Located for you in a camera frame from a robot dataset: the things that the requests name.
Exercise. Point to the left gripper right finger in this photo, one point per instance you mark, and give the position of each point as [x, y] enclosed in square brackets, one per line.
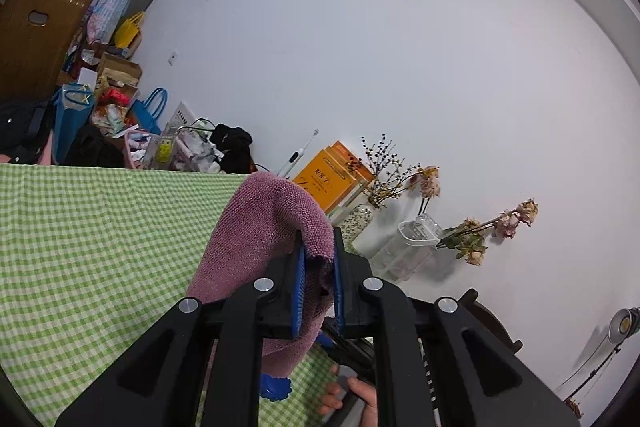
[435, 364]

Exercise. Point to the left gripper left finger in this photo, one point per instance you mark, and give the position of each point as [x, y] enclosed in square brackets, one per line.
[200, 363]

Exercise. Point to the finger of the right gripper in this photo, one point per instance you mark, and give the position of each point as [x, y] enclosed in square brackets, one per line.
[274, 389]

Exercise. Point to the pink towel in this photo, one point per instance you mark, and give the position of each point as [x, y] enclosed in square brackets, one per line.
[258, 224]

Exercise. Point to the person right hand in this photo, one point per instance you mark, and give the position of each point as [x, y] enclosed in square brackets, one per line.
[365, 411]

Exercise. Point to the dark wooden chair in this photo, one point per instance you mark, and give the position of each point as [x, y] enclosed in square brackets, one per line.
[488, 319]

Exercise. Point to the clear plastic pitcher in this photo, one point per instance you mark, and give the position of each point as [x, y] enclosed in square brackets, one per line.
[413, 243]

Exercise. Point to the pink vase with dried roses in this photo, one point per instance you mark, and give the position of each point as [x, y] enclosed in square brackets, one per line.
[469, 239]

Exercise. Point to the green checkered tablecloth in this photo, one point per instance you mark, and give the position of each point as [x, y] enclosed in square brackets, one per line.
[90, 259]

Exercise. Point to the orange book box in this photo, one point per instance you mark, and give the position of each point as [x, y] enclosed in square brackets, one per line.
[333, 175]

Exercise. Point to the white electric toothbrush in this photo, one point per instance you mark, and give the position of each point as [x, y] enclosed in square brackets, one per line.
[295, 157]

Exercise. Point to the black bag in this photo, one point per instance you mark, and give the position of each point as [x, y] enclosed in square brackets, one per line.
[234, 145]

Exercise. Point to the blue gift bag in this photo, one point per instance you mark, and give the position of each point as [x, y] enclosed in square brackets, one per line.
[73, 105]

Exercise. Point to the yellow tote bag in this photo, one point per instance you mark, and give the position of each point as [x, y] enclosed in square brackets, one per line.
[128, 30]

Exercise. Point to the wooden chair back with slot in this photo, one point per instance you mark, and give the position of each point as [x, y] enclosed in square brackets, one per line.
[35, 36]

